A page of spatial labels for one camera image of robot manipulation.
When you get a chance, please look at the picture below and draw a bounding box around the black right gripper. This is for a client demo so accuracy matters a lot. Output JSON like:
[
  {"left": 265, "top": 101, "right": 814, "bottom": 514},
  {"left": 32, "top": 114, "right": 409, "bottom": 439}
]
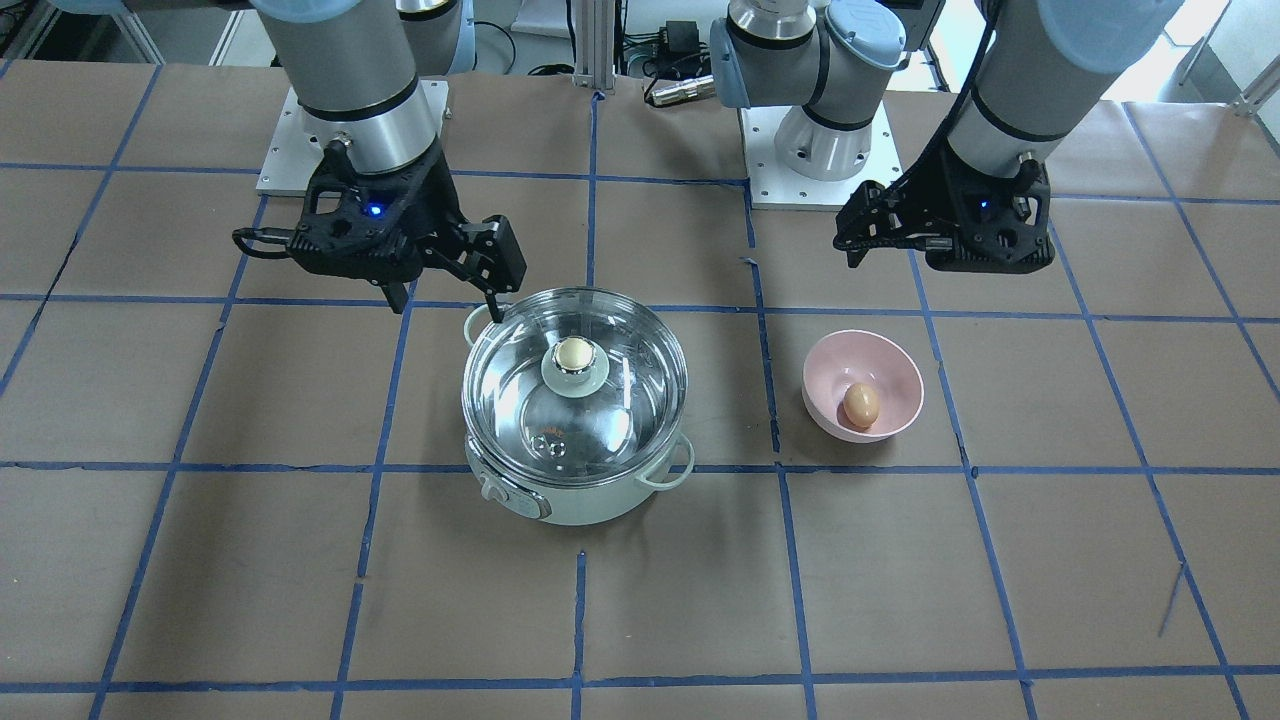
[{"left": 288, "top": 140, "right": 527, "bottom": 323}]

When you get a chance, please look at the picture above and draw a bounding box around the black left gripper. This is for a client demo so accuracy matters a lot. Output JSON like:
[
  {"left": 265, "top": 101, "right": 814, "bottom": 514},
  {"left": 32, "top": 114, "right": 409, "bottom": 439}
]
[{"left": 833, "top": 155, "right": 1056, "bottom": 273}]

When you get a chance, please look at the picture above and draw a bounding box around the glass pot lid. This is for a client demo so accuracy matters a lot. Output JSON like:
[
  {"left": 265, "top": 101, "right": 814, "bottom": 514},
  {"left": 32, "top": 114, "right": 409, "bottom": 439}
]
[{"left": 462, "top": 286, "right": 689, "bottom": 493}]

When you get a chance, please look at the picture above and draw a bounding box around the brown egg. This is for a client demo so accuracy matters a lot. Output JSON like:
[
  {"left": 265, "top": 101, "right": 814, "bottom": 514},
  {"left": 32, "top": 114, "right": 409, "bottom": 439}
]
[{"left": 841, "top": 382, "right": 881, "bottom": 430}]

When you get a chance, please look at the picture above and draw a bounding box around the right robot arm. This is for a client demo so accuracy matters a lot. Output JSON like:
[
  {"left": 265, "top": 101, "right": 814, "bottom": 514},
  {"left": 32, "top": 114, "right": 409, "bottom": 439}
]
[{"left": 233, "top": 1, "right": 527, "bottom": 322}]

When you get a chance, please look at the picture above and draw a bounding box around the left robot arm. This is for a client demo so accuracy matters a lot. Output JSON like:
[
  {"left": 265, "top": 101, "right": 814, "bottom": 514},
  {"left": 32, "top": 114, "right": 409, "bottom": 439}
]
[{"left": 709, "top": 1, "right": 1180, "bottom": 274}]

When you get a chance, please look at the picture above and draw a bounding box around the mint green steel pot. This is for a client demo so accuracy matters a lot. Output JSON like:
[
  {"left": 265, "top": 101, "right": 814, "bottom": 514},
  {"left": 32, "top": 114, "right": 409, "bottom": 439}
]
[{"left": 460, "top": 286, "right": 695, "bottom": 527}]

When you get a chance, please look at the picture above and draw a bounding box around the pink bowl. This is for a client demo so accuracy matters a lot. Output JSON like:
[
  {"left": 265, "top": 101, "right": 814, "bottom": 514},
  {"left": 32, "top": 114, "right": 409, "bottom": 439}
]
[{"left": 801, "top": 329, "right": 925, "bottom": 445}]

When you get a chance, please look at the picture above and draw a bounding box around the grey metal connector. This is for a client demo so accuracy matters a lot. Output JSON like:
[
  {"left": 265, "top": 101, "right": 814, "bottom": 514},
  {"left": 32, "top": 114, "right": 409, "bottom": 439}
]
[{"left": 643, "top": 76, "right": 716, "bottom": 108}]

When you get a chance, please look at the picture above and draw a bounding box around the black usb hub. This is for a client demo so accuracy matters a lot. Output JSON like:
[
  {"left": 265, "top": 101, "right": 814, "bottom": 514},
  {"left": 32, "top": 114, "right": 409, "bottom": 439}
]
[{"left": 658, "top": 20, "right": 701, "bottom": 60}]

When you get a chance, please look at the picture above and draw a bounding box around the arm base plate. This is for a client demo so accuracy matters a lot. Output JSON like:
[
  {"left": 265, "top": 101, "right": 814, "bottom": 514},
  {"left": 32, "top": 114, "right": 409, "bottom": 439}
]
[
  {"left": 256, "top": 78, "right": 451, "bottom": 201},
  {"left": 739, "top": 106, "right": 905, "bottom": 211}
]

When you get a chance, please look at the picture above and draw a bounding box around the aluminium frame post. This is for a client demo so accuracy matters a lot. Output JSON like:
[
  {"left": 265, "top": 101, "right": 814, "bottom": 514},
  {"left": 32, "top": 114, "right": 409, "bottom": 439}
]
[{"left": 567, "top": 1, "right": 621, "bottom": 95}]

